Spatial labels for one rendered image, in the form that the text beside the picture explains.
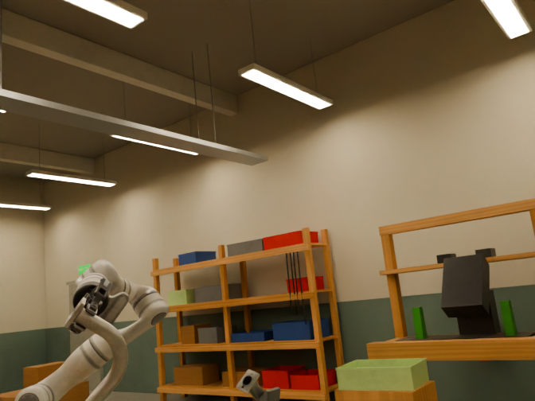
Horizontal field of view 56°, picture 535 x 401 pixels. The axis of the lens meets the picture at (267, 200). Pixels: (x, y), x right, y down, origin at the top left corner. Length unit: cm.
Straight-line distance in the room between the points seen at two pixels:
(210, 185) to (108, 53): 276
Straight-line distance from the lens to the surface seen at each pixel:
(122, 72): 668
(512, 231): 587
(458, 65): 638
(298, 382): 649
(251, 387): 131
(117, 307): 122
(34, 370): 852
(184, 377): 793
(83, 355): 164
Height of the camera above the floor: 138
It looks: 11 degrees up
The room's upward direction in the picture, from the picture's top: 6 degrees counter-clockwise
